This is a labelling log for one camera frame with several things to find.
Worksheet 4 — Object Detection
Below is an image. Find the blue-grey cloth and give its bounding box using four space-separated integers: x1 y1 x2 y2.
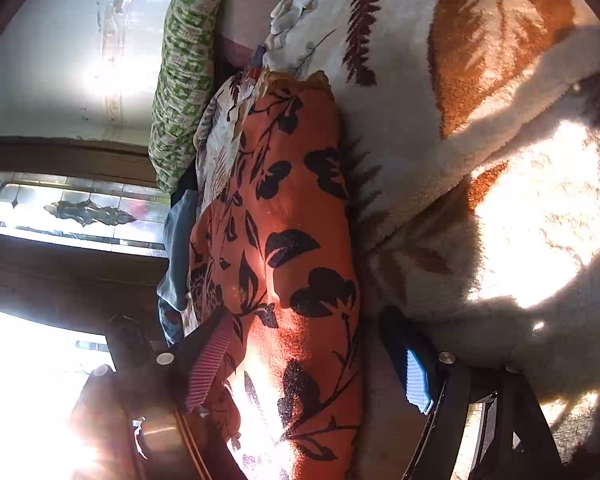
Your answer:
157 192 201 346

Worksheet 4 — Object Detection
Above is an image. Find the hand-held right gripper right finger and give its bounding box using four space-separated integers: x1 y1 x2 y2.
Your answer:
380 305 566 480

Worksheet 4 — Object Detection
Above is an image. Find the cream leaf-print fleece blanket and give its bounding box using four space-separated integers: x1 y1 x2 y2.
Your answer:
265 0 600 480

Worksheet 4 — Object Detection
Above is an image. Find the orange black floral garment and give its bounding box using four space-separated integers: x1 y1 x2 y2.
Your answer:
180 70 366 480

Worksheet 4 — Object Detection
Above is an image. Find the wooden door with glass panel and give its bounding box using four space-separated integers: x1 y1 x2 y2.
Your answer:
0 135 181 361

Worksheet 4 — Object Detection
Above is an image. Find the white floral cloth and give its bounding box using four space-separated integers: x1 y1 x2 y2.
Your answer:
194 72 261 221

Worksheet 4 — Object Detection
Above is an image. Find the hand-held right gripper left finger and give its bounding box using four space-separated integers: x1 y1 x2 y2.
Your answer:
70 305 246 480

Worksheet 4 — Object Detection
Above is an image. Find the green white patterned pillow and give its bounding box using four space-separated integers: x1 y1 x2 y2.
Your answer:
147 0 226 196

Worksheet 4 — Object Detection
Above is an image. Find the mauve bed sheet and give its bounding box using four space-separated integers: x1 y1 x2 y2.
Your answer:
215 0 301 68

